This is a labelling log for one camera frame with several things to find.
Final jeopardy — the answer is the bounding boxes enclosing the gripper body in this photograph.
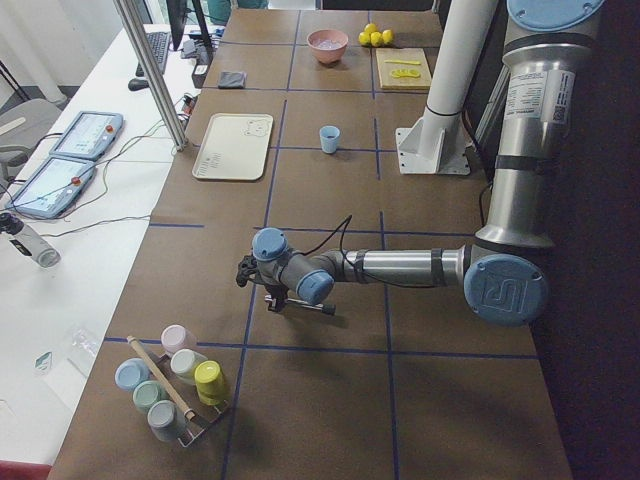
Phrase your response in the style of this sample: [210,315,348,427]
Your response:
[264,283,289,300]

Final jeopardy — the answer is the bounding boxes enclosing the steel muddler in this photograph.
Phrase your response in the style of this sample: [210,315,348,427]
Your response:
[285,298,336,316]

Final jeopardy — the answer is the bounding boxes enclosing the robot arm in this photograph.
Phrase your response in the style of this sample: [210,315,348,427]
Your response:
[236,1,602,326]

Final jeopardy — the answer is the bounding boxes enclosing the yellow cup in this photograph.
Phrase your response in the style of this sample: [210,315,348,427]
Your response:
[194,360,229,406]

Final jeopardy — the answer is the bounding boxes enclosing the pink cup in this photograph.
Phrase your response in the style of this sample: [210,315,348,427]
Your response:
[160,324,197,357]

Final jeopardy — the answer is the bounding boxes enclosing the white cup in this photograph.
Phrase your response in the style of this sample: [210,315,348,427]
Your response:
[170,348,208,386]

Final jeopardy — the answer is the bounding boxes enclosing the green cup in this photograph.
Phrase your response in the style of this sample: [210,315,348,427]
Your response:
[132,380,168,415]

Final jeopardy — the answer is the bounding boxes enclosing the grey cup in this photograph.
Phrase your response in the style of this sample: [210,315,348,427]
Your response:
[147,400,187,442]

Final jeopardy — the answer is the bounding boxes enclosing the blue cup on rack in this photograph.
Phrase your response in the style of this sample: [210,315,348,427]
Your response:
[114,358,150,392]

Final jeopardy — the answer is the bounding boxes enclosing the light blue plastic cup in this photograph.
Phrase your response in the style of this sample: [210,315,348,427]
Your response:
[319,125,341,154]

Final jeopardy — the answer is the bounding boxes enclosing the pink bowl of ice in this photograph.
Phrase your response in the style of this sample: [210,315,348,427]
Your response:
[307,29,349,65]

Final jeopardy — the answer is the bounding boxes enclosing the cream bear tray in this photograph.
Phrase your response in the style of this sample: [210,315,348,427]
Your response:
[192,113,273,181]

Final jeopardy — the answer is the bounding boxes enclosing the clear plastic bag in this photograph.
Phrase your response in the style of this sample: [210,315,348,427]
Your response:
[67,327,101,378]

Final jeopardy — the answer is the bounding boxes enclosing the black usb hub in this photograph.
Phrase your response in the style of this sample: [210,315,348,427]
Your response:
[181,94,197,115]

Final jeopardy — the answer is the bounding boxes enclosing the white pillar with base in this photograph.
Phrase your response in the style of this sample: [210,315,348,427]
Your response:
[396,0,498,175]

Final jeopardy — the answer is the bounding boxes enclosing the grey folded cloth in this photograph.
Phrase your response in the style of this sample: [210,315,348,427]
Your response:
[217,71,247,89]

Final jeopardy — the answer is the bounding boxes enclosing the upper blue teach pendant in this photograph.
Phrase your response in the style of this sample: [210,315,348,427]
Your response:
[50,111,124,161]

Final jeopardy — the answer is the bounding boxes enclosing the blue teach pendant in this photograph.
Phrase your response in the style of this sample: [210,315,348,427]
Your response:
[6,155,95,219]
[50,111,124,161]

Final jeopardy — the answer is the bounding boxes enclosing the lemon slices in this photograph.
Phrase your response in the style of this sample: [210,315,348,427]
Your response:
[390,69,421,79]

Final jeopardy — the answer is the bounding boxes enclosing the black box with label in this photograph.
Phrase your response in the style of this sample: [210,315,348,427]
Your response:
[191,46,216,89]

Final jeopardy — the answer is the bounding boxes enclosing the lower blue teach pendant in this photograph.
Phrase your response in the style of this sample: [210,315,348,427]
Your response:
[6,155,95,219]

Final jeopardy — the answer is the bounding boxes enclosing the black computer mouse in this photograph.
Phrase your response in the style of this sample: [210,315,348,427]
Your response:
[127,78,149,92]

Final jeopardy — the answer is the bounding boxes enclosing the wooden cutting board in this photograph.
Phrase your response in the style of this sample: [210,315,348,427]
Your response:
[376,48,432,91]

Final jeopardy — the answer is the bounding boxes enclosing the clear water bottle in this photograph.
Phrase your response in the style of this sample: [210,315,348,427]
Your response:
[1,213,61,268]

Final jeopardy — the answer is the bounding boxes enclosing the yellow plastic knife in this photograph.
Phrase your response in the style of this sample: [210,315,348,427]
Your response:
[384,59,422,66]

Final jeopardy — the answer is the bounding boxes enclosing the black keyboard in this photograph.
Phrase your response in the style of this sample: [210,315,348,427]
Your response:
[146,31,171,73]

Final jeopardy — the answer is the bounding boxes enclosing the black monitor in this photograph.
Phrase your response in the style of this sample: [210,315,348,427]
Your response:
[166,0,217,60]

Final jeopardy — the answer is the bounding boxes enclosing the grey office chair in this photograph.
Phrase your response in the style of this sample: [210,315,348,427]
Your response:
[1,99,62,189]

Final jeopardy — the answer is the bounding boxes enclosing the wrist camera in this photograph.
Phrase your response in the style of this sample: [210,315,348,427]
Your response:
[235,254,258,288]

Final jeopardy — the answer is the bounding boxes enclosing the wire cup rack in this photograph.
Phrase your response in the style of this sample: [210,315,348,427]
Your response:
[149,352,232,448]

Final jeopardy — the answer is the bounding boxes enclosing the wooden rack handle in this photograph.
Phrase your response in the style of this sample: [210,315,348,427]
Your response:
[127,336,196,421]

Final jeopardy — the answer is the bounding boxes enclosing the aluminium frame post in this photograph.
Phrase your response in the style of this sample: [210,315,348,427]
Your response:
[113,0,188,151]

